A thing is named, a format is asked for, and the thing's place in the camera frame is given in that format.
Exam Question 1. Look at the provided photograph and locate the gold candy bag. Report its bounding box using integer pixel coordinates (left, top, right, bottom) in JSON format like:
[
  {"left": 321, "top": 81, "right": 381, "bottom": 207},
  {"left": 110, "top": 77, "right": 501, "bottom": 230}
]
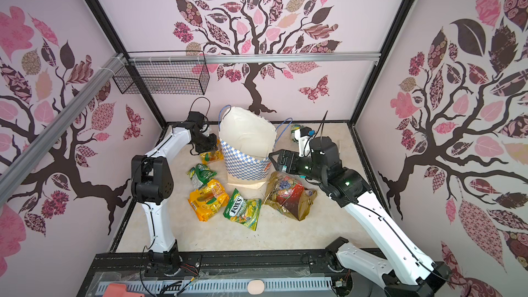
[{"left": 264, "top": 172, "right": 318, "bottom": 221}]

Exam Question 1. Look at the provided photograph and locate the aluminium rail left wall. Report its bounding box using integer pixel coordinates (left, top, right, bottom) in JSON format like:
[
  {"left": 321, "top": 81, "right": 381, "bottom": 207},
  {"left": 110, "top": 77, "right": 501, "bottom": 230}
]
[{"left": 1, "top": 53, "right": 127, "bottom": 204}]

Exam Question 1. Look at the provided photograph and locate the aluminium rail back wall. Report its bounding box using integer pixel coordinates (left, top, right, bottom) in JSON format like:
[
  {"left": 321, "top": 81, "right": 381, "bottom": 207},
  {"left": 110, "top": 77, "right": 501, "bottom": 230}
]
[{"left": 128, "top": 52, "right": 381, "bottom": 64}]

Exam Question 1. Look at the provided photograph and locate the blue checkered paper bag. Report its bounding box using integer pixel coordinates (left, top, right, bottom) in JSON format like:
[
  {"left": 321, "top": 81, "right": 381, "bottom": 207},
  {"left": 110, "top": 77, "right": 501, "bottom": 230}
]
[{"left": 218, "top": 105, "right": 293, "bottom": 190}]

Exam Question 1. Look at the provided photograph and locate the black wire basket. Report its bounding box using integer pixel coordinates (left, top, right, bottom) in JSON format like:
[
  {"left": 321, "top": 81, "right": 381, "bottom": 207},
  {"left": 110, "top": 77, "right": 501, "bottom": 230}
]
[{"left": 113, "top": 49, "right": 210, "bottom": 96}]

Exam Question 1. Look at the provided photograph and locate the white slotted cable duct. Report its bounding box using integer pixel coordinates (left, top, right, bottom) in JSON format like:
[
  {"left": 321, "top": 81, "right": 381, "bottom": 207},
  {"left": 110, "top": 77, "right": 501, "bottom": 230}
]
[{"left": 119, "top": 277, "right": 333, "bottom": 296}]

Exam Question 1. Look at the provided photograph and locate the yellow snack packet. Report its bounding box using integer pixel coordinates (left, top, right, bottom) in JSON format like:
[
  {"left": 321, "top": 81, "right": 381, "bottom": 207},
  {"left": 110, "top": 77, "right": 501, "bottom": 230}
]
[{"left": 199, "top": 140, "right": 224, "bottom": 165}]

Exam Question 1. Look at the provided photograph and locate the orange yellow candy bag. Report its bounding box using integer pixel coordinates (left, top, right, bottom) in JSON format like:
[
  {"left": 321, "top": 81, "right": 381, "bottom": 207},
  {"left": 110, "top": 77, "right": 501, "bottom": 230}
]
[{"left": 188, "top": 179, "right": 230, "bottom": 222}]

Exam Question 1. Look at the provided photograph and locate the green striped snack packet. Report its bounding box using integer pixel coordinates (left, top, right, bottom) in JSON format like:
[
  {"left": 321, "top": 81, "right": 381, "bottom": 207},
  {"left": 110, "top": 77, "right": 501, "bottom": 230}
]
[{"left": 186, "top": 164, "right": 217, "bottom": 190}]

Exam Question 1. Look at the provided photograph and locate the green Fox's candy bag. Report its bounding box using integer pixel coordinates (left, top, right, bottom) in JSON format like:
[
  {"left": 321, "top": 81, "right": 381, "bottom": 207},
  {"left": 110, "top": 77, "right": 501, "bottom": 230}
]
[{"left": 223, "top": 189, "right": 262, "bottom": 231}]

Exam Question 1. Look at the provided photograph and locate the red object at base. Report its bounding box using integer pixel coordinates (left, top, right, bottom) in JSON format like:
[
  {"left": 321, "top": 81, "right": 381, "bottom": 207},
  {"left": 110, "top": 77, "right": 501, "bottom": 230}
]
[{"left": 103, "top": 283, "right": 145, "bottom": 297}]

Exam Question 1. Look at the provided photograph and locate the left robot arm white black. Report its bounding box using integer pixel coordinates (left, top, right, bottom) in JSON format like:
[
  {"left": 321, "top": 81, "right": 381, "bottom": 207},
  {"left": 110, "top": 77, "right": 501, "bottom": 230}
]
[{"left": 131, "top": 111, "right": 217, "bottom": 276}]

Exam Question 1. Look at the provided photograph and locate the beige round sticker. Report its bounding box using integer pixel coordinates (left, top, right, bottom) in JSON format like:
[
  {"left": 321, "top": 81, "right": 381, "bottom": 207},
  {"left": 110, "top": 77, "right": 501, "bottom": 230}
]
[{"left": 247, "top": 279, "right": 265, "bottom": 295}]

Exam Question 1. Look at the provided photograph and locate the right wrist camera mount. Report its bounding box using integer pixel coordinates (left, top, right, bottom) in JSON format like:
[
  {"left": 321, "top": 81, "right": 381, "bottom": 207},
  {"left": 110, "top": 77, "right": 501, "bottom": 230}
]
[{"left": 298, "top": 130, "right": 316, "bottom": 158}]

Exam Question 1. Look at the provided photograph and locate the aluminium rail wall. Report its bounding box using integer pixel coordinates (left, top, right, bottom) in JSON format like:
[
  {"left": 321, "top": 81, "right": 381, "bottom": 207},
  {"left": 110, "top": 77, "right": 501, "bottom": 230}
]
[
  {"left": 1, "top": 53, "right": 127, "bottom": 204},
  {"left": 128, "top": 52, "right": 381, "bottom": 64}
]

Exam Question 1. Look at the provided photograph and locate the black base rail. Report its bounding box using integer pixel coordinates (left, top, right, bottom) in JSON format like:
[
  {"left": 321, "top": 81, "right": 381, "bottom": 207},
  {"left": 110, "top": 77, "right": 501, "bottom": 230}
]
[{"left": 76, "top": 247, "right": 434, "bottom": 297}]

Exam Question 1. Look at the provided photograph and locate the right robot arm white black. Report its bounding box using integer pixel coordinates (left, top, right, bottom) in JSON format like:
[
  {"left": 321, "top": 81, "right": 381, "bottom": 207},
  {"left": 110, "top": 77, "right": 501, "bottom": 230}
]
[{"left": 269, "top": 137, "right": 451, "bottom": 296}]

